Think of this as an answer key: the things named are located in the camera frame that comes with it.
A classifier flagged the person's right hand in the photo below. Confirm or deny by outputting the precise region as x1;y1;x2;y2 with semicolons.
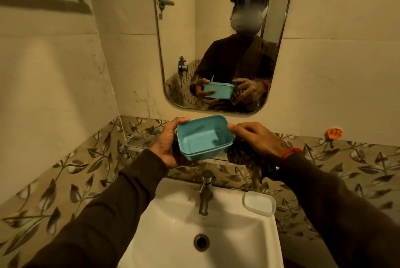
227;122;290;161

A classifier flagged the person's left hand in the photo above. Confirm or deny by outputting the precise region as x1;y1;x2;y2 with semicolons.
150;117;204;170

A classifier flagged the dark speckled scrubber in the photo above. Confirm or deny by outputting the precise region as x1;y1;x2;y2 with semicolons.
227;143;268;193

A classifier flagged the blue plastic container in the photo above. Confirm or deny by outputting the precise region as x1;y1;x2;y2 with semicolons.
176;114;235;163

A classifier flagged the person's left forearm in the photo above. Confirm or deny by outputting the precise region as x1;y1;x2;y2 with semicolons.
22;149;169;268

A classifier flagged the person's right forearm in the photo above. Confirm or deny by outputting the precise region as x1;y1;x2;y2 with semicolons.
276;152;400;268

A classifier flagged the red wrist thread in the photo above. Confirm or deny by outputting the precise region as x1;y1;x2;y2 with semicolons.
281;148;305;161

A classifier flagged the chrome faucet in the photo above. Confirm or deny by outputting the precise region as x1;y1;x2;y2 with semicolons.
198;170;214;216

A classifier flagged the white plastic lid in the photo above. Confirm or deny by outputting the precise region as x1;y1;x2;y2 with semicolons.
242;191;277;217

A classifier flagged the metal sink drain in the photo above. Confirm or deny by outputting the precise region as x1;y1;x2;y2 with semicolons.
193;233;210;252

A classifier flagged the white ceramic sink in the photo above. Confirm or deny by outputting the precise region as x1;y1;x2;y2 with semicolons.
117;177;285;268

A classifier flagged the orange wall hook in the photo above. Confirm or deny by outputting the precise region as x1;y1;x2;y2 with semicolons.
324;127;344;149

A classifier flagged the wall mirror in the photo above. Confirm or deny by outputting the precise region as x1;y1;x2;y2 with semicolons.
151;0;299;115

